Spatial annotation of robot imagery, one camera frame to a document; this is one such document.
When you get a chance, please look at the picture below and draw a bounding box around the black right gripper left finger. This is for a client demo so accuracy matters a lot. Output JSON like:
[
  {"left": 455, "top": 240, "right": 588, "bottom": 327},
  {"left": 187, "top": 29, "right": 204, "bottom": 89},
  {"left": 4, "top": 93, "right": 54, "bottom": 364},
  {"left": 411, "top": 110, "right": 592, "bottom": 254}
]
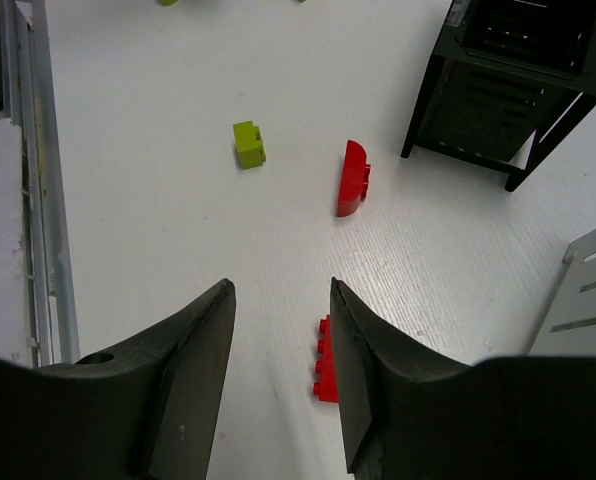
[{"left": 0, "top": 279, "right": 236, "bottom": 479}]

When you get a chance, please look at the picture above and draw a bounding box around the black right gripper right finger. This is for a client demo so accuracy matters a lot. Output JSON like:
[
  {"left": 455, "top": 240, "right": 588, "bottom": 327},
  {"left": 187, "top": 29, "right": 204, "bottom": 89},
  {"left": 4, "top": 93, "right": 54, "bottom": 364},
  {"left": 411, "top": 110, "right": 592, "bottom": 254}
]
[{"left": 330, "top": 279, "right": 596, "bottom": 479}]

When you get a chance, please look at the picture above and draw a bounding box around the red lego with lime top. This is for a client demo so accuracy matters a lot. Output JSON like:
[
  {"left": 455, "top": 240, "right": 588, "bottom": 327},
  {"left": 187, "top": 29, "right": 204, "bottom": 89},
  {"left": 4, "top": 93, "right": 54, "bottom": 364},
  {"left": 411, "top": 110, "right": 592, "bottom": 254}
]
[{"left": 312, "top": 315, "right": 339, "bottom": 403}]

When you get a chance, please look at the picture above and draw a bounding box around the white two-slot container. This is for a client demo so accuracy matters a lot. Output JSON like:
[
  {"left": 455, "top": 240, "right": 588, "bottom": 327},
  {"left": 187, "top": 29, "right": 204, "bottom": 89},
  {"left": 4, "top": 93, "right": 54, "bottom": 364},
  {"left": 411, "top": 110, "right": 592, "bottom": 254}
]
[{"left": 529, "top": 229, "right": 596, "bottom": 356}]

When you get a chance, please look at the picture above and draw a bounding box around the red rounded lego brick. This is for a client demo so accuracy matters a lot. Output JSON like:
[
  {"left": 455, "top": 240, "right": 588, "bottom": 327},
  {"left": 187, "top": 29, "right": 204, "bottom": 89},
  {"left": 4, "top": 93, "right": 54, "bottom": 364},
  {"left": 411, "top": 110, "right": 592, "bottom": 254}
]
[{"left": 336, "top": 140, "right": 371, "bottom": 217}]

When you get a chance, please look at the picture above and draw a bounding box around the lime small lego brick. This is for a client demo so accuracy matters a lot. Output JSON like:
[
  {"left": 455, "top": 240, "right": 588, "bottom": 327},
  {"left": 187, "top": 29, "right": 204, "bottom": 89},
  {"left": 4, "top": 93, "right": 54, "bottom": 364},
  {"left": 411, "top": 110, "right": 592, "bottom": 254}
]
[{"left": 233, "top": 121, "right": 266, "bottom": 170}]

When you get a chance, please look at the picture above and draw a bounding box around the black two-slot container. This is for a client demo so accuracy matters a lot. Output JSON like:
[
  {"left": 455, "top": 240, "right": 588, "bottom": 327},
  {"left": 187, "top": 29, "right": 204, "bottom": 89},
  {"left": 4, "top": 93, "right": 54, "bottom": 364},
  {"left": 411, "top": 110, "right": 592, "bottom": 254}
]
[{"left": 401, "top": 1, "right": 596, "bottom": 192}]

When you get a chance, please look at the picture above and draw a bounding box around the aluminium table edge rail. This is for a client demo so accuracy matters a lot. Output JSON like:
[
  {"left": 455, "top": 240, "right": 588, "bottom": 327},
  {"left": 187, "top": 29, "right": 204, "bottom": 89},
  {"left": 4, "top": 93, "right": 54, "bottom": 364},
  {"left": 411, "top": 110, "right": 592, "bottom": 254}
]
[{"left": 0, "top": 1, "right": 80, "bottom": 366}]

